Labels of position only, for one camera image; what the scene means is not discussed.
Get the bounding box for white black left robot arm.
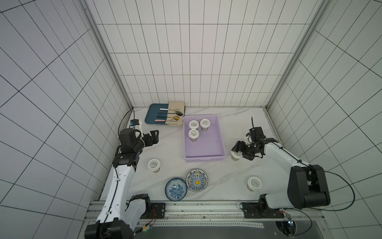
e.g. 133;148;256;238
84;127;159;239

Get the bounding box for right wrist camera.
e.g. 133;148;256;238
249;127;266;143

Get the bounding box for dark teal plastic tray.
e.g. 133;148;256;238
145;104;168;124

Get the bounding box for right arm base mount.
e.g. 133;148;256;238
240;202;284;219

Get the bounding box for black spoon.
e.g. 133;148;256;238
157;112;184;116

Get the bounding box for yellow blue patterned plate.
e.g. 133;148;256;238
186;169;209;192

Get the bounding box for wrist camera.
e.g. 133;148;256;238
129;119;143;134
249;127;266;143

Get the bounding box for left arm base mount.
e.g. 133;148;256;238
140;203;166;219

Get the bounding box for white handled spoon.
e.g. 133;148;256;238
160;108;182;113

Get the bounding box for blue patterned bowl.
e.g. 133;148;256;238
165;177;188;201

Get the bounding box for green handled gold spoon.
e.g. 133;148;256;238
157;115;180;121

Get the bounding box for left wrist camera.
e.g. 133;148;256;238
129;119;143;134

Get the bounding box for beige folded cloth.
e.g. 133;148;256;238
165;102;185;126

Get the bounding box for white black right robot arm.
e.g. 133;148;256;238
231;138;331;209

